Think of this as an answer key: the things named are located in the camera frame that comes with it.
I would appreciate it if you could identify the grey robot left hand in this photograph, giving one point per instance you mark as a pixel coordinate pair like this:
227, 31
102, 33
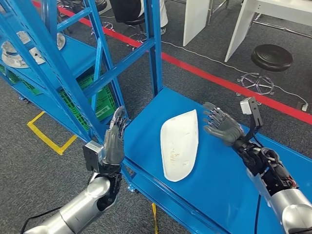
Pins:
113, 148

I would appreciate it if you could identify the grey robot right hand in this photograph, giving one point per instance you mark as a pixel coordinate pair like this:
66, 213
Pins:
227, 129

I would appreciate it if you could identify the white plastic shell part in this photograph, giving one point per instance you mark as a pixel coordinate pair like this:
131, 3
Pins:
180, 145

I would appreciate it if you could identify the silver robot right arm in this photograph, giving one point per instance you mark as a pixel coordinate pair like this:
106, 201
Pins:
287, 200

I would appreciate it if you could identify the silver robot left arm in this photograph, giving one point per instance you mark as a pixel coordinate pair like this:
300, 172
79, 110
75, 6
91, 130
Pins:
80, 210

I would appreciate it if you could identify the blue metal shelf rack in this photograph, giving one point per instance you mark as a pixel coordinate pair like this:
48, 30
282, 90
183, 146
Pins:
80, 55
219, 181

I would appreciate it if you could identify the round silver metal part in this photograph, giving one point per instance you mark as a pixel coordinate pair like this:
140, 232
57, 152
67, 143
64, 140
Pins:
12, 59

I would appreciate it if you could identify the green plastic crate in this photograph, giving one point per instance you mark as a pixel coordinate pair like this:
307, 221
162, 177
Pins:
32, 89
104, 103

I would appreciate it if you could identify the yellow floor tape square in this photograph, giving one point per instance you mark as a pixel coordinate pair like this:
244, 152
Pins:
44, 138
154, 219

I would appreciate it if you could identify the white desk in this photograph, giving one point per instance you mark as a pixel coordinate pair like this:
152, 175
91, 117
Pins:
195, 22
241, 32

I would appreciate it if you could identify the person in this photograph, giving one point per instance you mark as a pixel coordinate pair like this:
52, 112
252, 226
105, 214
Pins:
126, 9

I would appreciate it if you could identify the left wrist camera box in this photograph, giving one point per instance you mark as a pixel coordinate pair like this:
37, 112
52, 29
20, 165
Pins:
92, 156

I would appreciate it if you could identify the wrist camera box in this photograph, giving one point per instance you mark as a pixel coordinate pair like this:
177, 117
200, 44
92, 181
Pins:
92, 156
254, 113

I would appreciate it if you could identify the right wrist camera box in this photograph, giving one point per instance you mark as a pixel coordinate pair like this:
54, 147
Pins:
254, 113

